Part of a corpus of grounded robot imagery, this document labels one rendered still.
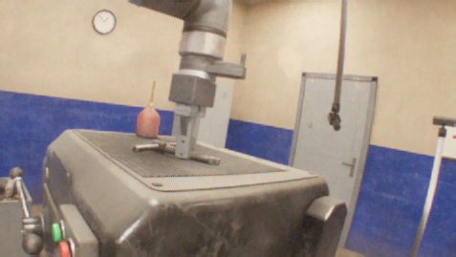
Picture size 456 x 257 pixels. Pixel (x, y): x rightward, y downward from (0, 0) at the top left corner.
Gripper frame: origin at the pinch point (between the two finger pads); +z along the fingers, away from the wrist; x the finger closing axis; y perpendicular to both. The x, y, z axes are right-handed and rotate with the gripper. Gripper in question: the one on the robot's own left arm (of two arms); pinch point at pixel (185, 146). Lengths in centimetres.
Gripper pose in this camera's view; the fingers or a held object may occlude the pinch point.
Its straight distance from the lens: 56.7
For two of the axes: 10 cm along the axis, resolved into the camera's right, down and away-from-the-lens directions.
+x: -2.2, 0.2, -9.8
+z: -1.5, 9.9, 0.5
